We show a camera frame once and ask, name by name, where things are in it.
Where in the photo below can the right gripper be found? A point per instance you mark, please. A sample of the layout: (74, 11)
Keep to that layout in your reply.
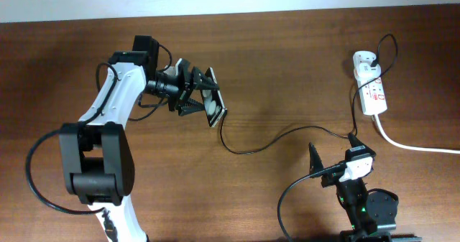
(317, 164)

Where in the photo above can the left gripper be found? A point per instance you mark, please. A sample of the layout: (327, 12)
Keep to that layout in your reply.
(187, 85)

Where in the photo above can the black smartphone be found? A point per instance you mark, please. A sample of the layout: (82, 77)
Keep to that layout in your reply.
(213, 102)

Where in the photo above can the white power strip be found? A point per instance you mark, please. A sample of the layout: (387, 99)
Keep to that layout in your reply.
(371, 91)

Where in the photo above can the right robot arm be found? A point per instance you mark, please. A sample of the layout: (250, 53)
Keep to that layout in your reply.
(372, 213)

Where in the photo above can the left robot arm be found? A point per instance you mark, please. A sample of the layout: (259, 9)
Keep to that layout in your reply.
(97, 162)

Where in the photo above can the white charger plug adapter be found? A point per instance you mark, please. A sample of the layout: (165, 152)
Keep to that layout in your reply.
(364, 71)

